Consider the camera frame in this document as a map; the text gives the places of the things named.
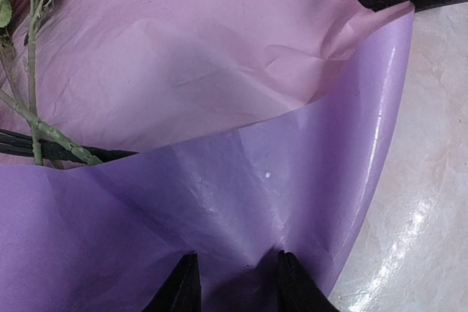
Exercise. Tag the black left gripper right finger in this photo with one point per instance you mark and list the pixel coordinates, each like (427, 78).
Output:
(296, 291)

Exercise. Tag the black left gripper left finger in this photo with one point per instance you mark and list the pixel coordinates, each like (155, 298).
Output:
(181, 291)

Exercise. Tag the purple wrapping paper sheet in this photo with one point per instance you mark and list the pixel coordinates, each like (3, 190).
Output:
(105, 238)

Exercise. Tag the pink wrapping paper sheet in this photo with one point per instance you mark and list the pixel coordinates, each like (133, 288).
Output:
(140, 74)

